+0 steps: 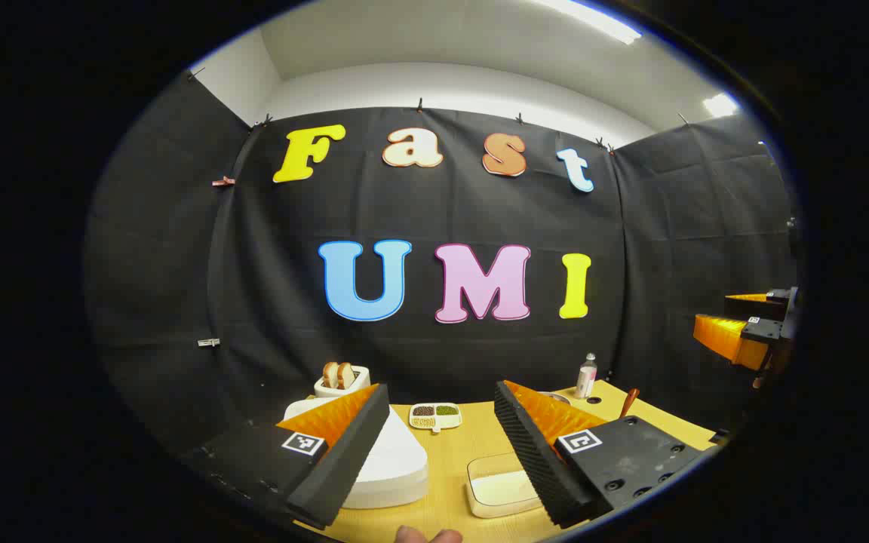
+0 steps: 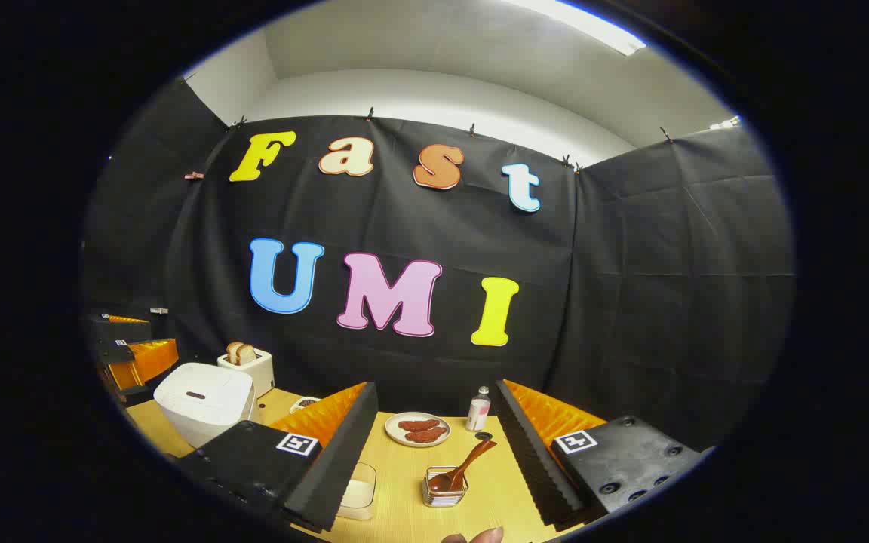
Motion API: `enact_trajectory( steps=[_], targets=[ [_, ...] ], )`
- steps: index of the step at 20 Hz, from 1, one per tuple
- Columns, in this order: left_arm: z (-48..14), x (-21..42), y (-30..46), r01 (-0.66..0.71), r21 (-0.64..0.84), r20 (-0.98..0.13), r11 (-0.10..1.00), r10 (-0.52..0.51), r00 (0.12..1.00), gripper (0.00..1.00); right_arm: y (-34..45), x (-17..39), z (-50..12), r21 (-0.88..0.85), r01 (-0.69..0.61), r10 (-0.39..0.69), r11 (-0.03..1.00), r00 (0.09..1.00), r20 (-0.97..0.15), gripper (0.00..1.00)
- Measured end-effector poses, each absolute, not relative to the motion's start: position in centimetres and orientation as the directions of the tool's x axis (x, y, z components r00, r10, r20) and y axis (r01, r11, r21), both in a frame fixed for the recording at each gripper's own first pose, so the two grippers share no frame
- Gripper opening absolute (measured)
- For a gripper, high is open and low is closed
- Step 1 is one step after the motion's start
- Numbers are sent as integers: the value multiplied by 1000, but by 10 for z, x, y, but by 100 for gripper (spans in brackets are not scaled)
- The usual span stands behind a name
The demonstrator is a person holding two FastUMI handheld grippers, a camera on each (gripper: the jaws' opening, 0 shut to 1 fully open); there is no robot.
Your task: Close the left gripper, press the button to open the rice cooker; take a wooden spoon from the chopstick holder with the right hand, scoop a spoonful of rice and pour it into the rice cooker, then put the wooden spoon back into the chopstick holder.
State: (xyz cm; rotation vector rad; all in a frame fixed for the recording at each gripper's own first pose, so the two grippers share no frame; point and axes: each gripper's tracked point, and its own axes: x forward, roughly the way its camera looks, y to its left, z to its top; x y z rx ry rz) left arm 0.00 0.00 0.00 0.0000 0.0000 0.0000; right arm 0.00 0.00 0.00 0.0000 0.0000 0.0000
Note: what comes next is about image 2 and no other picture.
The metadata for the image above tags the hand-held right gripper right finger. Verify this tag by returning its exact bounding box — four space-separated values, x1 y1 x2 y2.
495 379 707 529

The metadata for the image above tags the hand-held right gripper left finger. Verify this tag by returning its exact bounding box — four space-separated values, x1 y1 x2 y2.
178 381 379 533

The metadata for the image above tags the brown wooden spoon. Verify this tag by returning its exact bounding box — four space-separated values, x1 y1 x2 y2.
428 439 497 495

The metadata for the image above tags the white rice cooker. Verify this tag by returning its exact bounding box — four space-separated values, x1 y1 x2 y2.
153 362 258 449

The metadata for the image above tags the metal wire chopstick holder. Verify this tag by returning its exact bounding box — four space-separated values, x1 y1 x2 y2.
422 466 470 508

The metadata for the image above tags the white round plate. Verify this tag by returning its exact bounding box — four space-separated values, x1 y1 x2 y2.
385 412 451 449

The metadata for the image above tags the small clear bottle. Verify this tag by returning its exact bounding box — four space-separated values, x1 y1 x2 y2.
466 386 492 432

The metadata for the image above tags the white toaster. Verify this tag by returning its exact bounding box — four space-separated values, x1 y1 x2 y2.
217 348 275 399

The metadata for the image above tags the black backdrop cloth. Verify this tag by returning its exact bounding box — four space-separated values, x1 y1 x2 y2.
81 75 796 453

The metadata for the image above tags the long ceiling light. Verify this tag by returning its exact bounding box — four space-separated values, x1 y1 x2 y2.
510 0 646 57

